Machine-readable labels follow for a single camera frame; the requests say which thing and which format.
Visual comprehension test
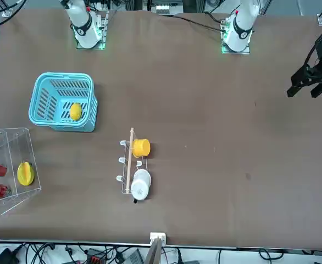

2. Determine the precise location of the yellow lemon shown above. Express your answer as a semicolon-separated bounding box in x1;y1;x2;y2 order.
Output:
69;103;82;121

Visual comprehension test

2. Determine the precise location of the blue plastic basket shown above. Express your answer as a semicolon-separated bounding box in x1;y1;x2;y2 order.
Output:
28;72;98;133

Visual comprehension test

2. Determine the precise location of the clear acrylic rack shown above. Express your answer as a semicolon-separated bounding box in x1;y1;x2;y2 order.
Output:
0;127;43;216

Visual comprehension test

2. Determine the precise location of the yellow plastic cup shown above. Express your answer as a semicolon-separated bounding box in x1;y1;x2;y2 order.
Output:
132;139;151;158

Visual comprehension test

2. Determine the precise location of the white mug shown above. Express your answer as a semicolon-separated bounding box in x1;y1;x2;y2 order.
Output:
130;169;152;205

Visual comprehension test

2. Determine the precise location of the orange and black device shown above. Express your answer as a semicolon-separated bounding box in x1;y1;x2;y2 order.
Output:
85;248;107;264

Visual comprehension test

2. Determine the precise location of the yellow starfruit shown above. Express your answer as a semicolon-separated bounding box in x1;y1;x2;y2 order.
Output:
16;161;35;186

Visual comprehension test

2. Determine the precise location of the large black power brick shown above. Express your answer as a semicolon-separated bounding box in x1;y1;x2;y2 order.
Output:
0;247;20;264

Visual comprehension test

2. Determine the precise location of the black table cable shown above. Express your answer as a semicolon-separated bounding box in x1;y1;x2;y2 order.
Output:
158;14;227;32

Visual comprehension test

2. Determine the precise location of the white wire cup rack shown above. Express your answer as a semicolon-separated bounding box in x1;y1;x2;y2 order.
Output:
116;127;153;195

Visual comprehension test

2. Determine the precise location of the white post foot bracket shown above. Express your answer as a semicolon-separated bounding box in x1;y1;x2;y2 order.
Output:
149;232;167;245

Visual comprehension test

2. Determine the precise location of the aluminium frame post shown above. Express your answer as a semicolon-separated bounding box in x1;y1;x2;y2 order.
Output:
144;238;163;264

